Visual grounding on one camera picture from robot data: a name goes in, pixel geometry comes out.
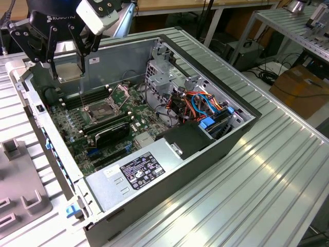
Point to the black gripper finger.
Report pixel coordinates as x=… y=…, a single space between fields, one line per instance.
x=79 y=49
x=28 y=41

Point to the silver CPU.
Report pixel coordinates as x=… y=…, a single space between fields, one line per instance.
x=68 y=72

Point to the black RAM slot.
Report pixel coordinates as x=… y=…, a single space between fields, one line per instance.
x=87 y=91
x=77 y=103
x=82 y=99
x=87 y=94

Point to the CPU socket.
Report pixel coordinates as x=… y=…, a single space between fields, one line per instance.
x=101 y=112

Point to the blue expansion slot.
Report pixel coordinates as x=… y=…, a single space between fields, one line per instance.
x=93 y=152

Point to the black expansion slot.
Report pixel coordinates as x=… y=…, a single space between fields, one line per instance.
x=110 y=159

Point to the thin metal locking lever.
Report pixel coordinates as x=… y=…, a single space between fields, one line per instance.
x=81 y=99

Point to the black case fan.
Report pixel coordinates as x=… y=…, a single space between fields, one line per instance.
x=48 y=95

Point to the dark RAM stick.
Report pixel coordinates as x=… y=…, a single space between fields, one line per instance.
x=110 y=126
x=108 y=123

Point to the grey metal drive cage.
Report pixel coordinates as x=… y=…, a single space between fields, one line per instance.
x=159 y=77

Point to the green motherboard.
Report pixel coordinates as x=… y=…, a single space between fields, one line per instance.
x=144 y=113

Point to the black graphics card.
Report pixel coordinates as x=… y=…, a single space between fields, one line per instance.
x=113 y=134

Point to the wooden desk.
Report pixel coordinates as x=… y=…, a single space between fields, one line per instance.
x=180 y=5

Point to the silver chipset heatsink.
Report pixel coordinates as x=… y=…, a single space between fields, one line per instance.
x=144 y=140

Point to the white sticker on power supply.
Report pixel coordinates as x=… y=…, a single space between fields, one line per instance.
x=111 y=171

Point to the black plastic shroud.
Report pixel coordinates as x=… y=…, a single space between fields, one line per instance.
x=185 y=136

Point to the black printed label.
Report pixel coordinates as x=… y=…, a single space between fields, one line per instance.
x=142 y=171

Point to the grey parts rack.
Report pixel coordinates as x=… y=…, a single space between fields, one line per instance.
x=18 y=180

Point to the silver power supply unit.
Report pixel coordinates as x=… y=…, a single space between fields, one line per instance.
x=110 y=190

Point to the blue disk carrier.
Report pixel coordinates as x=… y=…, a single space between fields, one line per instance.
x=207 y=123

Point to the blue case latch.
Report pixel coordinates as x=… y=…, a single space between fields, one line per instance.
x=72 y=211

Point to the open grey PC case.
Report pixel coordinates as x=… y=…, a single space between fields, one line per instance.
x=200 y=164

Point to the black equipment box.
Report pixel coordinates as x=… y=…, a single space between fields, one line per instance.
x=246 y=56

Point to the metal slat side table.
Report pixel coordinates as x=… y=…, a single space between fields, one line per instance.
x=282 y=20

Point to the brown cardboard box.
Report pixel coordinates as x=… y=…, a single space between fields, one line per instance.
x=295 y=87

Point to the silver round drum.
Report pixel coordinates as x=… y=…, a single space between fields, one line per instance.
x=295 y=6

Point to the grey metal fixture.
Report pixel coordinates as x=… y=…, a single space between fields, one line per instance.
x=317 y=23

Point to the white sticker on case wall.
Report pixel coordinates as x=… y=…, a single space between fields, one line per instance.
x=94 y=60

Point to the silver metal bracket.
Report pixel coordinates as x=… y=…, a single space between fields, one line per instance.
x=174 y=149

